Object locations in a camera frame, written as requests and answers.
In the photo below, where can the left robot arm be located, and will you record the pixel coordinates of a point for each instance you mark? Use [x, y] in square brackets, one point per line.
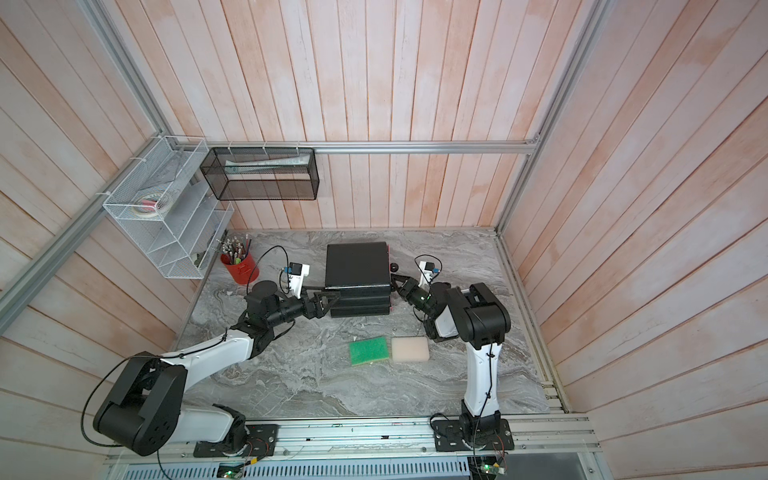
[145, 409]

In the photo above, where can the aluminium frame crossbar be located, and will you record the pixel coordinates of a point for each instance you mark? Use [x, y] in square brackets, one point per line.
[389, 147]

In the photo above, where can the pens in cup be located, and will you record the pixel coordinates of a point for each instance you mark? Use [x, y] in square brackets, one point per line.
[235, 249]

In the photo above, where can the black mesh basket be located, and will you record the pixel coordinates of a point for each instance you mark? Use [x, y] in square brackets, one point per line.
[262, 173]

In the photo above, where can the red pen cup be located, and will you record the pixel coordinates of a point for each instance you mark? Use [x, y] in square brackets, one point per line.
[243, 271]

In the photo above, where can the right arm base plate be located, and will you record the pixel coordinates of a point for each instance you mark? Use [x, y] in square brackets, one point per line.
[453, 436]

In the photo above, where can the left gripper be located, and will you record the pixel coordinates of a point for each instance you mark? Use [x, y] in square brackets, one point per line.
[319, 310]

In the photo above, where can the black drawer cabinet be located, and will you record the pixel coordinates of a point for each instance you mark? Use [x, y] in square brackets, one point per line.
[360, 273]

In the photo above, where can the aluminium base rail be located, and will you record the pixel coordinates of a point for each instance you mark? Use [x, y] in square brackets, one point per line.
[343, 438]

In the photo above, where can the green yellow sponge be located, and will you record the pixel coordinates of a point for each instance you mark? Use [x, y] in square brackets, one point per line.
[368, 351]

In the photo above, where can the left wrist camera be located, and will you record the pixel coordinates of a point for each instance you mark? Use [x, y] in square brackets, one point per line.
[296, 273]

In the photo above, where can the white wire shelf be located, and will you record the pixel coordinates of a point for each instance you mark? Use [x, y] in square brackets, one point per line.
[183, 243]

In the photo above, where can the beige sponge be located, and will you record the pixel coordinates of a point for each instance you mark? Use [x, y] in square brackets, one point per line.
[410, 349]

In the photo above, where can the tape roll in shelf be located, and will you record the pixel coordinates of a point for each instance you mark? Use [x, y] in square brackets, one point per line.
[151, 205]

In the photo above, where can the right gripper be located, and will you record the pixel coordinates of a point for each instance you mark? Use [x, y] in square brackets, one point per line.
[409, 290]

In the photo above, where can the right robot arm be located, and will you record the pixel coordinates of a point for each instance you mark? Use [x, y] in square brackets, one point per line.
[475, 316]

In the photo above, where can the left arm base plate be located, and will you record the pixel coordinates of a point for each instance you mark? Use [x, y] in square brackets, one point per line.
[252, 441]

